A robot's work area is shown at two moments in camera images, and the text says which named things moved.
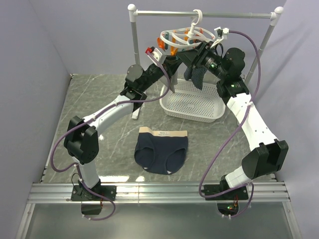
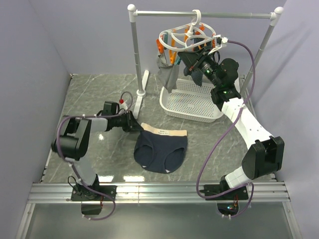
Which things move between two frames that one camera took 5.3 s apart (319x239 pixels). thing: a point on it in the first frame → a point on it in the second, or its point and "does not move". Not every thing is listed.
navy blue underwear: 163,152 does not move
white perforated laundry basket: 189,103 does not move
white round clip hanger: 175,39 does not move
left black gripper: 172,63 → 132,124
